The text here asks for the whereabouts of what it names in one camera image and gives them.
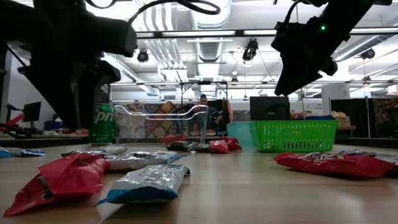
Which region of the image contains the black aluminium frame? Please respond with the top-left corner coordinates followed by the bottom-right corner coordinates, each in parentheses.
top-left (0, 29), bottom-right (398, 149)

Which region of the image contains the green Sprite can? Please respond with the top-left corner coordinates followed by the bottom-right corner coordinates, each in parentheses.
top-left (89, 102), bottom-right (116, 146)

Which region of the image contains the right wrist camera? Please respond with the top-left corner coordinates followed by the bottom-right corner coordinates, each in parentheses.
top-left (271, 21), bottom-right (312, 53)

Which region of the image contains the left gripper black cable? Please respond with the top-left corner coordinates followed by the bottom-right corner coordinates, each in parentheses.
top-left (85, 0), bottom-right (221, 24)

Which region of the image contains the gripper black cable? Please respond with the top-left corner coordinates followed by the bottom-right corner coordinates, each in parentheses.
top-left (85, 0), bottom-right (221, 24)
top-left (284, 0), bottom-right (304, 24)

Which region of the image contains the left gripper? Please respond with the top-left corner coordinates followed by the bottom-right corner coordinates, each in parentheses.
top-left (18, 17), bottom-right (123, 129)

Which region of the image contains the small black monitor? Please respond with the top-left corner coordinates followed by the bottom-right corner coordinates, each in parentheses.
top-left (22, 101), bottom-right (42, 123)

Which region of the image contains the black partition panel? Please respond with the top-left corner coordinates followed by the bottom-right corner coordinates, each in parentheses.
top-left (330, 98), bottom-right (370, 138)

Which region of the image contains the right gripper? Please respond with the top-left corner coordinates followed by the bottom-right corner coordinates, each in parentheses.
top-left (274, 14), bottom-right (349, 96)

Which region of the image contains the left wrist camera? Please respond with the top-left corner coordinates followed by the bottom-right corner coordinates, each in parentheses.
top-left (86, 15), bottom-right (138, 60)

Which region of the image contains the colourful patterned quilt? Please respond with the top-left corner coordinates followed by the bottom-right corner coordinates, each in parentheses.
top-left (124, 100), bottom-right (200, 140)

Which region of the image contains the silver ceiling duct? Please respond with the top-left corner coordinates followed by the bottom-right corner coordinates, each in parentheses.
top-left (189, 0), bottom-right (233, 63)

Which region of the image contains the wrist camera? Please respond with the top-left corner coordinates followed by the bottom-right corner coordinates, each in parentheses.
top-left (86, 15), bottom-right (138, 60)
top-left (271, 21), bottom-right (312, 53)

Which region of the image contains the cardboard box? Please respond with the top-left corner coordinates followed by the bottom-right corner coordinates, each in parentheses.
top-left (331, 111), bottom-right (352, 130)

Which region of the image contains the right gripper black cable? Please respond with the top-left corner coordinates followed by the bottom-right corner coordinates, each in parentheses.
top-left (284, 0), bottom-right (304, 24)

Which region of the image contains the teal plastic bin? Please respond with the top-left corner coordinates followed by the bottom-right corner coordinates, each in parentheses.
top-left (226, 121), bottom-right (254, 149)

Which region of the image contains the person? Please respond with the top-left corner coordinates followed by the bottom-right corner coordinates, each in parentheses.
top-left (195, 93), bottom-right (233, 139)

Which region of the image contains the black ceiling spotlight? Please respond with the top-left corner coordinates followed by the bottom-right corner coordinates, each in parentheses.
top-left (136, 49), bottom-right (150, 63)
top-left (360, 48), bottom-right (376, 60)
top-left (242, 37), bottom-right (259, 62)

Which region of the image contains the red angled bar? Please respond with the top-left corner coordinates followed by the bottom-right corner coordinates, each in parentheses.
top-left (0, 113), bottom-right (25, 131)

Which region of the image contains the clear plastic bin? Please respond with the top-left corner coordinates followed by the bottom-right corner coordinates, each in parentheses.
top-left (114, 104), bottom-right (208, 146)

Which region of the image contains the dark patterned panel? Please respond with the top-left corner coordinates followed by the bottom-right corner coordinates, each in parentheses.
top-left (371, 97), bottom-right (398, 138)

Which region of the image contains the green plastic basket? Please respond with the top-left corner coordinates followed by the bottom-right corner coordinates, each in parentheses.
top-left (248, 119), bottom-right (339, 153)

